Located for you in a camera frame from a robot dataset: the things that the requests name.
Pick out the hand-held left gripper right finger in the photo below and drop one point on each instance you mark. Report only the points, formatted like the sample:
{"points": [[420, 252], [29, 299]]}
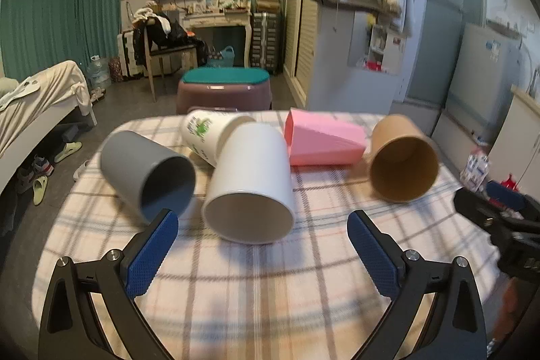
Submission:
{"points": [[373, 254]]}

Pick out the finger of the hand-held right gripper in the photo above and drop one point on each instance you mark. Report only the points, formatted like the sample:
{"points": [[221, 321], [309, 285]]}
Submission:
{"points": [[476, 206], [504, 195]]}

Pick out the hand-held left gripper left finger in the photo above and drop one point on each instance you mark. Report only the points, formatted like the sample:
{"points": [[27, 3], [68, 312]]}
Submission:
{"points": [[152, 254]]}

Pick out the plain white cup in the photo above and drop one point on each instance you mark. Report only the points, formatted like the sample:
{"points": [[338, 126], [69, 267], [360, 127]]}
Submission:
{"points": [[253, 161]]}

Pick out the person's right forearm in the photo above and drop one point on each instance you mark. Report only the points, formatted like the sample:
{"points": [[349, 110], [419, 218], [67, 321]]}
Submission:
{"points": [[506, 309]]}

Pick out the grey cup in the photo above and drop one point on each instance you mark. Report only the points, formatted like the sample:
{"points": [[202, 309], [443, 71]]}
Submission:
{"points": [[126, 157]]}

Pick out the brown paper cup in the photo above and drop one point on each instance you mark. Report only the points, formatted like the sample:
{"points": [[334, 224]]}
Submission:
{"points": [[392, 136]]}

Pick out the pink square cup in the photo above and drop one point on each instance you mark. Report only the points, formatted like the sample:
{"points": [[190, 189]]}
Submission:
{"points": [[320, 140]]}

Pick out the white cup with green print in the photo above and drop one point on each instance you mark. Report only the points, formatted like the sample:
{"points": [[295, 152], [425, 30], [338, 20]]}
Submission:
{"points": [[198, 132]]}

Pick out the pack of plastic bottles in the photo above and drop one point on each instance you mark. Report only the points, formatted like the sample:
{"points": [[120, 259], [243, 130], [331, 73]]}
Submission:
{"points": [[474, 170]]}

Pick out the cream side cabinet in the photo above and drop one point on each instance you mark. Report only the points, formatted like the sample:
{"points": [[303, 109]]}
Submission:
{"points": [[521, 132]]}

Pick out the white shoe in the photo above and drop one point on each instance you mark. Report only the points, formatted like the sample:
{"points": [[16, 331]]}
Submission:
{"points": [[81, 171]]}

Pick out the grey refrigerator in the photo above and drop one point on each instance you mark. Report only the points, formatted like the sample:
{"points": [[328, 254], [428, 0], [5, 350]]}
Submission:
{"points": [[481, 86]]}

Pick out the plaid tablecloth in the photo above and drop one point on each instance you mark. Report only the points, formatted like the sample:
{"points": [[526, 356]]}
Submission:
{"points": [[261, 292]]}

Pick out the green slipper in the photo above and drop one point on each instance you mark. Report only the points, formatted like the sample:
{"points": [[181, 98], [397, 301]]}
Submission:
{"points": [[40, 191], [67, 152]]}

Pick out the grey and red sneakers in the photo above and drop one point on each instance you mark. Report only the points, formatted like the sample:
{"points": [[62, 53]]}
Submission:
{"points": [[36, 170]]}

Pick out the purple stool with teal cushion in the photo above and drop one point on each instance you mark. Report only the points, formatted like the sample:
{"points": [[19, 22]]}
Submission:
{"points": [[223, 92]]}

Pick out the clear water jug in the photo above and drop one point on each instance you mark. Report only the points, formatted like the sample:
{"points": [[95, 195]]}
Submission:
{"points": [[99, 74]]}

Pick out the bed with beige blanket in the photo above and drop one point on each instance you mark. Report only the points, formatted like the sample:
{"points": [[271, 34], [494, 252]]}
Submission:
{"points": [[33, 102]]}

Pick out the wooden chair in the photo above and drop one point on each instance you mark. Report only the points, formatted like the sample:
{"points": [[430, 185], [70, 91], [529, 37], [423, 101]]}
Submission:
{"points": [[168, 54]]}

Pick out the white suitcase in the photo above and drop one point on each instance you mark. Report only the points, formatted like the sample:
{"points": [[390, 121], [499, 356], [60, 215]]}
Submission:
{"points": [[126, 54]]}

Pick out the white slatted wardrobe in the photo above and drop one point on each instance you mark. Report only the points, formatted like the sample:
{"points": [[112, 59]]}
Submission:
{"points": [[301, 48]]}

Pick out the black clothes pile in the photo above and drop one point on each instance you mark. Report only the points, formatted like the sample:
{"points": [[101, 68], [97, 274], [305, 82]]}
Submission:
{"points": [[162, 31]]}

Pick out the dark drawer storage unit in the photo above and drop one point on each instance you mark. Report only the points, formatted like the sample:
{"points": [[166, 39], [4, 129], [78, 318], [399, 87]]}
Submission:
{"points": [[263, 43]]}

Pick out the white dressing table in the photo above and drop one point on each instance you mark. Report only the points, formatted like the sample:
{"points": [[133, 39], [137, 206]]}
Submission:
{"points": [[215, 20]]}

